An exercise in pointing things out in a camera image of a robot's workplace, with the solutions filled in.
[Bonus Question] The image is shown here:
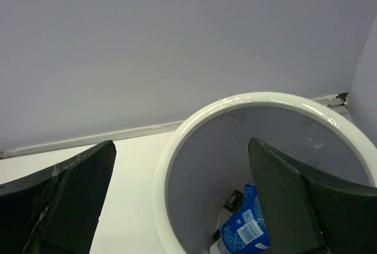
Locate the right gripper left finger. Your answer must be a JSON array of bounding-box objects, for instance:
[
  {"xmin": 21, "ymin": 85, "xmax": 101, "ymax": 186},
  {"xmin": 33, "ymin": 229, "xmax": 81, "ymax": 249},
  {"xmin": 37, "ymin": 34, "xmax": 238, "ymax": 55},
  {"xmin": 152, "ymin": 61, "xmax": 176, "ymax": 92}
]
[{"xmin": 1, "ymin": 140, "xmax": 117, "ymax": 253}]

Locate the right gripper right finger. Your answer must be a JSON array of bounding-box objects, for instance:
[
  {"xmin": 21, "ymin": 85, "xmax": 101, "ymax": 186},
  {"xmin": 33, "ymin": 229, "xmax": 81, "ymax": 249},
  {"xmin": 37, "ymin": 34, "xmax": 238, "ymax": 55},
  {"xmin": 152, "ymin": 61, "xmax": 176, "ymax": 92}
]
[{"xmin": 249, "ymin": 137, "xmax": 376, "ymax": 253}]

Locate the blue-label clear bottle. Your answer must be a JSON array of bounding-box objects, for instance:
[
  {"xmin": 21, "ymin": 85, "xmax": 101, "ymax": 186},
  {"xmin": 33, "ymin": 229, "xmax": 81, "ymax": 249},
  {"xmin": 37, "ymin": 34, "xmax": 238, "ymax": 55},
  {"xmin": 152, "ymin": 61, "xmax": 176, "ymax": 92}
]
[{"xmin": 209, "ymin": 183, "xmax": 270, "ymax": 253}]

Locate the small black-capped clear bottle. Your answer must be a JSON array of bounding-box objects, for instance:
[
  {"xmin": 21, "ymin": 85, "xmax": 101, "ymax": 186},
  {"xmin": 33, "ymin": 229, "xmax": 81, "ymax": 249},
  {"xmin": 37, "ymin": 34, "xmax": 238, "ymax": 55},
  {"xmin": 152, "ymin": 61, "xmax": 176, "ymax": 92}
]
[{"xmin": 223, "ymin": 190, "xmax": 244, "ymax": 213}]

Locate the grey bin with white rim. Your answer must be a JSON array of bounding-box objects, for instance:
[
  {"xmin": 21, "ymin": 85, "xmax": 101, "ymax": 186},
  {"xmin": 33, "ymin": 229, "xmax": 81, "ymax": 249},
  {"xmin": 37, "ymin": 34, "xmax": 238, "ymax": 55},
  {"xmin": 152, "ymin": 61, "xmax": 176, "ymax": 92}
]
[{"xmin": 153, "ymin": 92, "xmax": 376, "ymax": 253}]

